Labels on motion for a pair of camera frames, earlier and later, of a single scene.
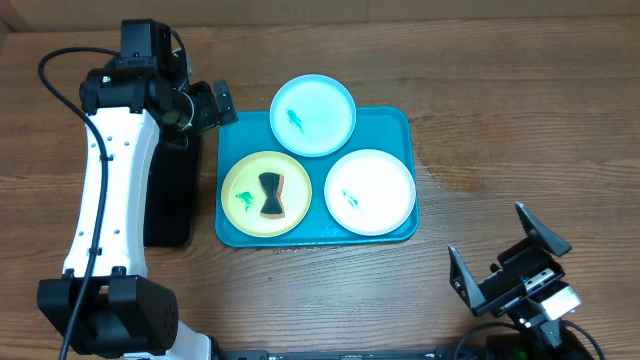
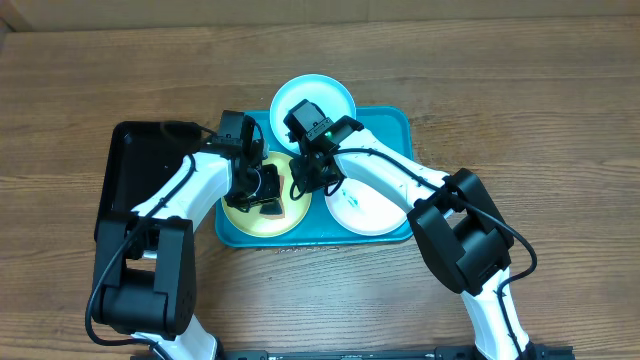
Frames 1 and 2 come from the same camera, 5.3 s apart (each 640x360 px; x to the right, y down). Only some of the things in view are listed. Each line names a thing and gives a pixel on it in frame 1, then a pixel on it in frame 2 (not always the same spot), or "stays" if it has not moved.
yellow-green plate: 266,194 stays
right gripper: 515,260 to 301,171
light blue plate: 312,115 stays
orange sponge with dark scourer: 272,184 stays
